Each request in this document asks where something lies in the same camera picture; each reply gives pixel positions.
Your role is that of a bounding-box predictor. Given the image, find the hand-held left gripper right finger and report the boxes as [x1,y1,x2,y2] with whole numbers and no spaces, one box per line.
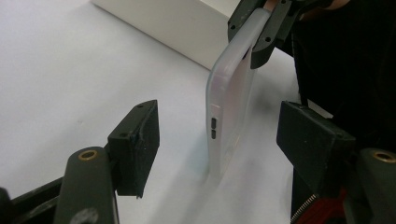
[276,101,357,197]

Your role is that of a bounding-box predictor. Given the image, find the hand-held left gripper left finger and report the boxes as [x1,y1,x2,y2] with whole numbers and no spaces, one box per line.
[106,99,161,199]

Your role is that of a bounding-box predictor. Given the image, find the white rectangular box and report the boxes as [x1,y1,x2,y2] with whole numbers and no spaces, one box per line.
[90,0,242,71]

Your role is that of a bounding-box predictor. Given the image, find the translucent iridescent phone case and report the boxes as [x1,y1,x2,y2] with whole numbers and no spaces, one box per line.
[205,7,272,180]

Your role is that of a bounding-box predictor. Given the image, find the white table sheet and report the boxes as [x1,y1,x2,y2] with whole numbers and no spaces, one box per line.
[0,0,334,224]

